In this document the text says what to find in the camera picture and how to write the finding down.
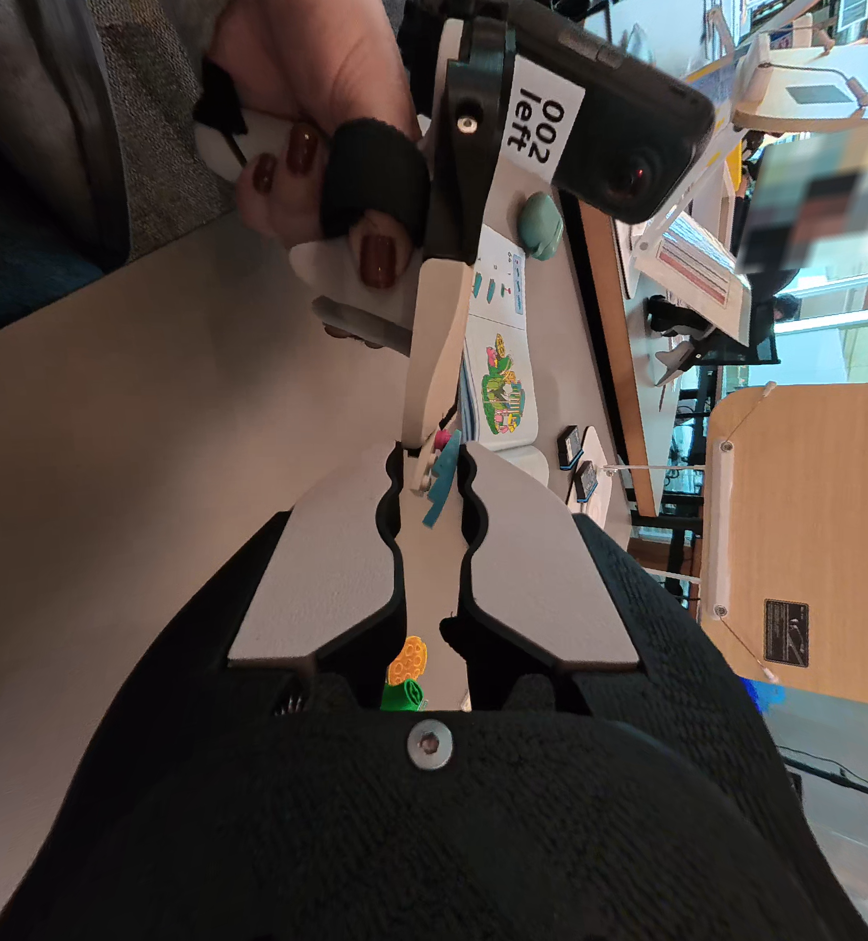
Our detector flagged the blue curved brick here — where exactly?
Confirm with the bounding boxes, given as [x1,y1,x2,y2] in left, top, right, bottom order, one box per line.
[422,428,466,529]

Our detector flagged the person's grey cardigan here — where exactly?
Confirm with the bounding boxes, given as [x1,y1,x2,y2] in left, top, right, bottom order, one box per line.
[0,0,258,266]

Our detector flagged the light wooden panel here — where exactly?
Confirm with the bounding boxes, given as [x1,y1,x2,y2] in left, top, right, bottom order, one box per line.
[698,382,868,713]

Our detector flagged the white printed sheet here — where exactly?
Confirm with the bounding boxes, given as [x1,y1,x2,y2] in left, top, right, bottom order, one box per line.
[631,209,752,347]

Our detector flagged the light blue instruction booklet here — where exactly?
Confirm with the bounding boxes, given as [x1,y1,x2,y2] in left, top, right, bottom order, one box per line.
[459,224,552,486]

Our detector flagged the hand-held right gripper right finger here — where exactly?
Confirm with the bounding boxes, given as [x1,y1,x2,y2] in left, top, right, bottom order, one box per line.
[441,445,641,713]

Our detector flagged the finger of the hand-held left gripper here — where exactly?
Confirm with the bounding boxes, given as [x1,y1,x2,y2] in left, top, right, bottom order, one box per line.
[401,253,476,455]

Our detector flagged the white mat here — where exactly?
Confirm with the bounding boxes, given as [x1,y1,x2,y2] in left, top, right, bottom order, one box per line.
[573,425,613,524]

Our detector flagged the person's left hand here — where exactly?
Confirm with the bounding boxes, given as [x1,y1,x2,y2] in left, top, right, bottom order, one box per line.
[204,0,426,288]

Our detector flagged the colourful brick flower model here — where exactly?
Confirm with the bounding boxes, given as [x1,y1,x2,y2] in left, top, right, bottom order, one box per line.
[380,636,429,713]

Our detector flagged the teal soft object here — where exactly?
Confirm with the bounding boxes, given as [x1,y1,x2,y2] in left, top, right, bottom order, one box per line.
[517,191,566,262]

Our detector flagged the beige small brick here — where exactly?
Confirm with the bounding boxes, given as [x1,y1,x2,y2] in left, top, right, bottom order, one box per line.
[406,432,441,495]

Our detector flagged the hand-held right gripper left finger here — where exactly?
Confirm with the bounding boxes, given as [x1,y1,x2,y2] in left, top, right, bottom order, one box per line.
[226,441,409,713]

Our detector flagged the black white tool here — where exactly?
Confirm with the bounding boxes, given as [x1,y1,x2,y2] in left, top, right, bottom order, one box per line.
[645,294,782,388]

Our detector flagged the person's jeans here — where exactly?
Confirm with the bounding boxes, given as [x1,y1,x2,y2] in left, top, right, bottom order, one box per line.
[0,147,133,347]

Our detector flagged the grey desk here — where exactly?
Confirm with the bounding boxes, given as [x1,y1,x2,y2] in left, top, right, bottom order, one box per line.
[0,209,626,941]

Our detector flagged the black cable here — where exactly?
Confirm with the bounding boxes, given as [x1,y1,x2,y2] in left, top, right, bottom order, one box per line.
[779,744,868,810]

